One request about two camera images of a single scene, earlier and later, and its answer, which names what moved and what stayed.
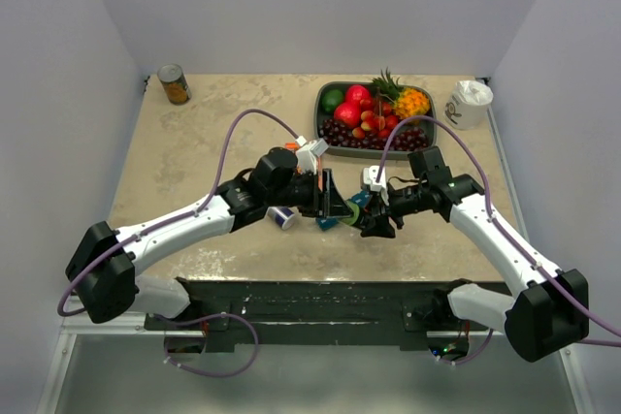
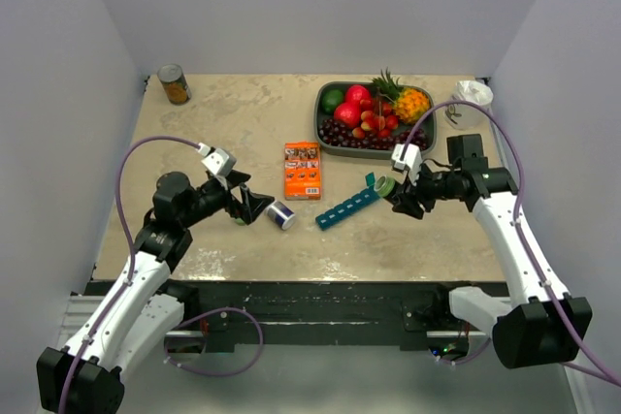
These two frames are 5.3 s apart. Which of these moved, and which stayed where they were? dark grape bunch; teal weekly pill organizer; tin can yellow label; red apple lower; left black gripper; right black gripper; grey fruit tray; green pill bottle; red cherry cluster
Moved: right black gripper; green pill bottle; left black gripper
Stayed: teal weekly pill organizer; red apple lower; red cherry cluster; dark grape bunch; grey fruit tray; tin can yellow label
